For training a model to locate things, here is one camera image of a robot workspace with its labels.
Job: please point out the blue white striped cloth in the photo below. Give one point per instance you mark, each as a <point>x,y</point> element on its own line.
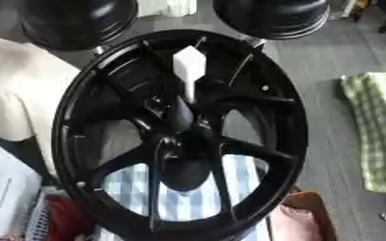
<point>186,204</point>

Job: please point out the red bag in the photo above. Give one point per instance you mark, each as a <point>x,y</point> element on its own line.
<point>67,219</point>

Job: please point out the brown bag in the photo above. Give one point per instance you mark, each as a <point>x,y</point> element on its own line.
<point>307,216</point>

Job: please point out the green white checked cloth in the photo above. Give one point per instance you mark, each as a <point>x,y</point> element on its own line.
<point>376,131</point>

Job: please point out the white pin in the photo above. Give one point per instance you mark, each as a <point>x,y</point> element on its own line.
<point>189,64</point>

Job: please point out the black spoked wheel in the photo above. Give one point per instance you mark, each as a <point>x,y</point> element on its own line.
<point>119,91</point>

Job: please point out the white fabric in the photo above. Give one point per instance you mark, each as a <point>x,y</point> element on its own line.
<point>166,7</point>

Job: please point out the person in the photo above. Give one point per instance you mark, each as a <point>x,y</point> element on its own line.
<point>20,91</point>

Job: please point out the white cardboard box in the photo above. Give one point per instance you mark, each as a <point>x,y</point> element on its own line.
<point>4,194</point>

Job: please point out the white mesh basket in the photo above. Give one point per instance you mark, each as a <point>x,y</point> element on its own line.
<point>38,219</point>

